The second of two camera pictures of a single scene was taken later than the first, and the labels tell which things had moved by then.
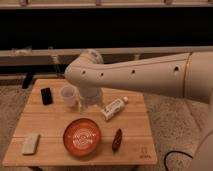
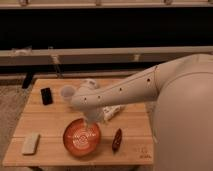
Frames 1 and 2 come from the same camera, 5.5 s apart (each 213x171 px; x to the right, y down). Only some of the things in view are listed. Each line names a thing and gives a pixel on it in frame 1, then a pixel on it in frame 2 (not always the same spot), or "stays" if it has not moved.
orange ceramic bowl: x=81 y=137 stays
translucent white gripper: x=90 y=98 to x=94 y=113
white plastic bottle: x=113 y=108 stays
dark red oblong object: x=117 y=139 stays
